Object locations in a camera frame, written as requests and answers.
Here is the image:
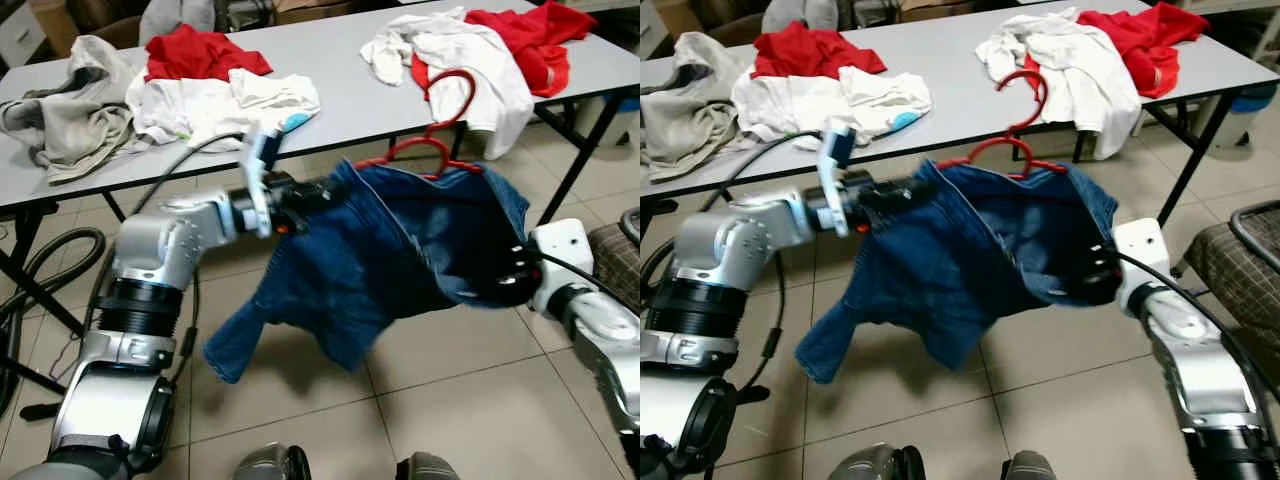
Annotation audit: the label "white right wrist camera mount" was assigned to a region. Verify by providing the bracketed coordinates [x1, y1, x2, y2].
[1112, 218, 1171, 311]
[530, 222, 594, 316]

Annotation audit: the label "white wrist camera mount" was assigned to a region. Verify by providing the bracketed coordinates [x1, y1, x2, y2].
[817, 118, 859, 237]
[1112, 218, 1171, 311]
[240, 125, 284, 239]
[530, 222, 594, 316]

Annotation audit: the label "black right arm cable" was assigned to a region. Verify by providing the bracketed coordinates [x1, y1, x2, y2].
[1118, 250, 1280, 421]
[535, 250, 641, 319]

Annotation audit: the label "robot right leg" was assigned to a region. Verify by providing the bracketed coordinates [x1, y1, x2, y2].
[395, 452, 461, 480]
[1003, 452, 1061, 480]

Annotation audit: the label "red shirt with striped hem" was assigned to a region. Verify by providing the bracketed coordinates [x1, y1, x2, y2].
[410, 0, 598, 98]
[1020, 0, 1209, 98]

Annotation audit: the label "plain red t-shirt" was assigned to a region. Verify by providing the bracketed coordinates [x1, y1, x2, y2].
[145, 25, 273, 83]
[750, 22, 887, 81]

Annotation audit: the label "grey folding table black legs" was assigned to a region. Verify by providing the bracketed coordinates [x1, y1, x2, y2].
[0, 0, 641, 341]
[640, 0, 1280, 231]

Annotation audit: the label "white crumpled t-shirt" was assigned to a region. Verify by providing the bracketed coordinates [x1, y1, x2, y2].
[128, 68, 321, 151]
[730, 65, 933, 148]

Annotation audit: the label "grey pillow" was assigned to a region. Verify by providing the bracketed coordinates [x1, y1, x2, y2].
[140, 0, 216, 43]
[765, 0, 841, 31]

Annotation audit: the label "brown checked chair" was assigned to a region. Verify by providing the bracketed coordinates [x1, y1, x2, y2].
[1180, 200, 1280, 356]
[590, 222, 641, 306]

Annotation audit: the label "red plastic hanger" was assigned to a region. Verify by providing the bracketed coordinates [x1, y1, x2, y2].
[937, 70, 1069, 179]
[355, 70, 483, 181]

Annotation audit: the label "white long-sleeve shirt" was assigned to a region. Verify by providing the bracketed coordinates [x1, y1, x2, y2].
[975, 8, 1141, 161]
[360, 8, 536, 161]

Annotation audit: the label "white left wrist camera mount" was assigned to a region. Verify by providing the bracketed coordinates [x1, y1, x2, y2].
[240, 125, 284, 239]
[817, 118, 859, 237]

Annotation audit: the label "black corrugated hose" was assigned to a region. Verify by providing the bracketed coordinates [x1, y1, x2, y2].
[0, 228, 106, 411]

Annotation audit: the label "blue denim garment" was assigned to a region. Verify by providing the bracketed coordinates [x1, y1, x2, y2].
[795, 158, 1119, 384]
[203, 160, 531, 384]

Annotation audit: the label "white drawer unit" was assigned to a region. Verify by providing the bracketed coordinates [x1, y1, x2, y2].
[0, 0, 49, 66]

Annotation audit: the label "beige grey garment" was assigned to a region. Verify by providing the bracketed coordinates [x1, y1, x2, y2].
[0, 35, 138, 185]
[640, 30, 748, 183]

